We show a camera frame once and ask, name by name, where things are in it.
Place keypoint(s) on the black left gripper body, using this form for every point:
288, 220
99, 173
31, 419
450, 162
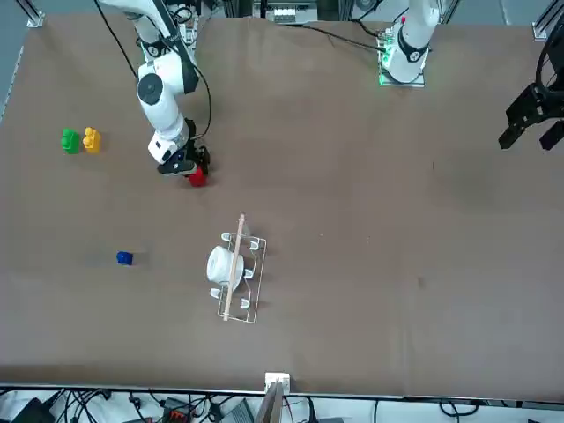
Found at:
535, 106

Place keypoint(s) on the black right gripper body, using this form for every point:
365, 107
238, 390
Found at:
178, 166

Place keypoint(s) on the red wooden cube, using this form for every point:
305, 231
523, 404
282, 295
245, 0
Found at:
198, 180

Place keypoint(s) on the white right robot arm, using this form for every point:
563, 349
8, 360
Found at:
165, 110

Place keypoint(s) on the blue wooden cube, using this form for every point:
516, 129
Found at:
124, 258

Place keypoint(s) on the aluminium corner profile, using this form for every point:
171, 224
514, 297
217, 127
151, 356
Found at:
546, 24
35, 17

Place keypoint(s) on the yellow toy brick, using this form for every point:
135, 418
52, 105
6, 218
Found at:
92, 141

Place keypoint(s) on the white cup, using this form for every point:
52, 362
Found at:
220, 266

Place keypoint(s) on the green toy brick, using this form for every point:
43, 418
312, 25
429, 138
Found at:
70, 142

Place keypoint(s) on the white power strip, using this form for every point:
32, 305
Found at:
286, 15

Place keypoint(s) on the red and black device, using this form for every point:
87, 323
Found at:
176, 410

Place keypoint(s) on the black power adapter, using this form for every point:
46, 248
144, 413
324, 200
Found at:
31, 410

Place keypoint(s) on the white bracket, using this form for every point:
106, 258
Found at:
277, 379

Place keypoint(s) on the aluminium profile post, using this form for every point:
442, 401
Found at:
271, 405

